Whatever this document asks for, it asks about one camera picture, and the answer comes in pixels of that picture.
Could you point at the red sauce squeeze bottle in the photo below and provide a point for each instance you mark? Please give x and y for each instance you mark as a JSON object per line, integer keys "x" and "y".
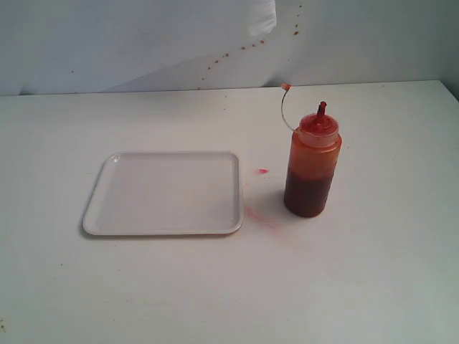
{"x": 314, "y": 152}

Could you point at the white rectangular plastic tray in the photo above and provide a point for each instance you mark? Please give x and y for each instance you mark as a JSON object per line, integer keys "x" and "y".
{"x": 140, "y": 194}

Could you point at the white cloth backdrop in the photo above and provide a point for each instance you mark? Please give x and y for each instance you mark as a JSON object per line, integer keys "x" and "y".
{"x": 55, "y": 47}

